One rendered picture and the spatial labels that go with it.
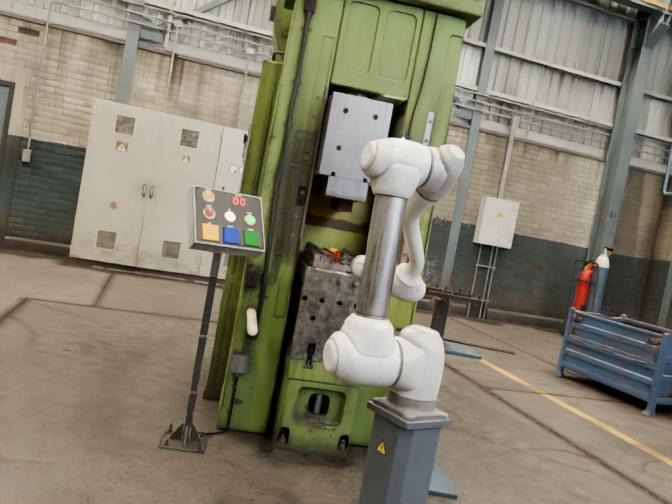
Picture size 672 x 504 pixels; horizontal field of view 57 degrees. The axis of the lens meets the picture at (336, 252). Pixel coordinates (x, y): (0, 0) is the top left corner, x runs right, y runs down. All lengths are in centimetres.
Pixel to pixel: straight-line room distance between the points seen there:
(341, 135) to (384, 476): 165
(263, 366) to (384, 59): 168
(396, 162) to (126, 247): 666
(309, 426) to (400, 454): 119
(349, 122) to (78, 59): 642
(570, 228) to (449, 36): 798
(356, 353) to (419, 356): 21
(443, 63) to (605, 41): 862
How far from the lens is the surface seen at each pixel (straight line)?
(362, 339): 184
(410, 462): 201
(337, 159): 301
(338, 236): 350
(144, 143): 825
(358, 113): 305
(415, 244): 219
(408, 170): 186
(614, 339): 634
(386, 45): 330
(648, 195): 1206
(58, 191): 897
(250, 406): 328
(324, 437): 316
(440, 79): 333
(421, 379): 196
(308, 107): 317
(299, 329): 299
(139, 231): 825
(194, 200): 278
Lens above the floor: 116
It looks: 3 degrees down
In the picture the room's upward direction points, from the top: 10 degrees clockwise
